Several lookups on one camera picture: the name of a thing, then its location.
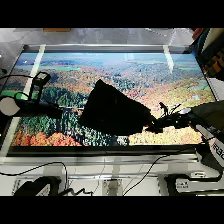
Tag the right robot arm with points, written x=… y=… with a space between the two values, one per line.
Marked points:
x=213 y=115

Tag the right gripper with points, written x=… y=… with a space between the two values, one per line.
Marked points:
x=156 y=126

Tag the black garment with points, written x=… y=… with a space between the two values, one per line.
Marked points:
x=113 y=110

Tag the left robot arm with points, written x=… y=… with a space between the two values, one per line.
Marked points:
x=30 y=108

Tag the silver frame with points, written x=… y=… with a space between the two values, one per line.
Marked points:
x=100 y=170

